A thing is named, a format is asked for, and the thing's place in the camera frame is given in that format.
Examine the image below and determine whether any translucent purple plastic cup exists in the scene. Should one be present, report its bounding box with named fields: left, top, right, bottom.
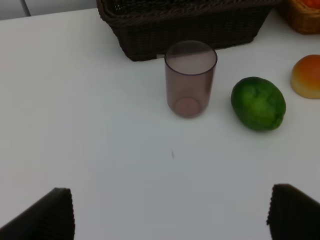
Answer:
left=164, top=40, right=218, bottom=118

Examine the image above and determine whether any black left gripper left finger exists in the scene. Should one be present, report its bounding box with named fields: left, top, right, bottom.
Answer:
left=0, top=187, right=75, bottom=240

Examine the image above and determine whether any orange wicker basket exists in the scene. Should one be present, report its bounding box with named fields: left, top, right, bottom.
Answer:
left=276, top=0, right=320, bottom=35

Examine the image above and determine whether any dark brown wicker basket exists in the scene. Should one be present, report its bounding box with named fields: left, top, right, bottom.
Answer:
left=96, top=0, right=280, bottom=62

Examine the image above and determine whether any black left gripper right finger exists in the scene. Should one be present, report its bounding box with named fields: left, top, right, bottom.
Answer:
left=266, top=183, right=320, bottom=240

